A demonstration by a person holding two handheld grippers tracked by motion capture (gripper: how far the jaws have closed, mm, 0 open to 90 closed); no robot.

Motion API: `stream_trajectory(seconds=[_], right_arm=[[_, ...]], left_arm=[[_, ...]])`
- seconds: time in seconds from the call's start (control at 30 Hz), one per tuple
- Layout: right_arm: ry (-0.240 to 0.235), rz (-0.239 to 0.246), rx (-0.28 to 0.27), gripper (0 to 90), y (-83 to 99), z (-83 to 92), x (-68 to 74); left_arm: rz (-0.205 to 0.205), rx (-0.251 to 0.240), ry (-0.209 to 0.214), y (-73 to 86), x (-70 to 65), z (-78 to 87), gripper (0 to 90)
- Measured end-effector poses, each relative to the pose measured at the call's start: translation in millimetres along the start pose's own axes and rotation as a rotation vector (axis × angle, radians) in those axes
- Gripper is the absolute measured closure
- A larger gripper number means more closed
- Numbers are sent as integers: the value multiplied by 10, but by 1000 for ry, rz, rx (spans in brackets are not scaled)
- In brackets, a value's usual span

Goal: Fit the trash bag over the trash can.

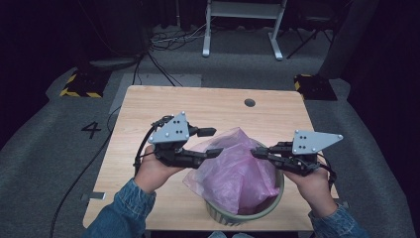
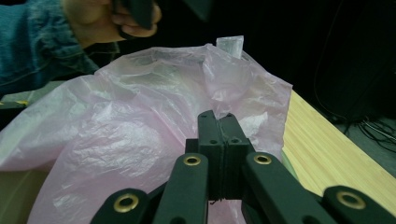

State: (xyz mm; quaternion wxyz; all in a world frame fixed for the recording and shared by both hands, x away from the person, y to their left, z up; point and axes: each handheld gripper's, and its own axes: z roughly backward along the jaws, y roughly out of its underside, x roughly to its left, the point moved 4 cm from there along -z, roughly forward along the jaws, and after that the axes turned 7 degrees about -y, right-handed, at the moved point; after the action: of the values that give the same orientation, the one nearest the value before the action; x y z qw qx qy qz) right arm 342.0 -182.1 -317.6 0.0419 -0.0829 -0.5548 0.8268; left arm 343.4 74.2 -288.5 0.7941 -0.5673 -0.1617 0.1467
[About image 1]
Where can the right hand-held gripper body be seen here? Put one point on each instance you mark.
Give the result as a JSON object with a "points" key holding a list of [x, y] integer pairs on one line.
{"points": [[310, 142]]}

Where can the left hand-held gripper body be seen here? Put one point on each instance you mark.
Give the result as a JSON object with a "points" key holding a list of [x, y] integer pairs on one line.
{"points": [[171, 132]]}

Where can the pink plastic trash bag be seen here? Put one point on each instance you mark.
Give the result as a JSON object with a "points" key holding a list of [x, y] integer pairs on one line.
{"points": [[234, 172]]}

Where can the green trash bin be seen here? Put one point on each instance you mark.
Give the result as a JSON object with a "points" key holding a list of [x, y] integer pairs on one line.
{"points": [[244, 220]]}

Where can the person's left hand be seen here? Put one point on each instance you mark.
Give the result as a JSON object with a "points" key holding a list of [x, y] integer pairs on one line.
{"points": [[153, 173]]}

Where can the person's right hand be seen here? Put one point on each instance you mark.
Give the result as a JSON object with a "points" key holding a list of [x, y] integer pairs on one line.
{"points": [[313, 193]]}

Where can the black yellow striped stand base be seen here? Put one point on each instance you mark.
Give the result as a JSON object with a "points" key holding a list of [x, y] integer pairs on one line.
{"points": [[86, 84], [315, 87]]}

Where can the black tripod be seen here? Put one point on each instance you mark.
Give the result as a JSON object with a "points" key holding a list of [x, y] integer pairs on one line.
{"points": [[308, 36]]}

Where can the grey table edge bracket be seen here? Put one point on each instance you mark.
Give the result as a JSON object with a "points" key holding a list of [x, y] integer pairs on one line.
{"points": [[94, 196]]}

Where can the white metal stand frame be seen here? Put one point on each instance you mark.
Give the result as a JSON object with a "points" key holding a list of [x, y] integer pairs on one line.
{"points": [[244, 10]]}

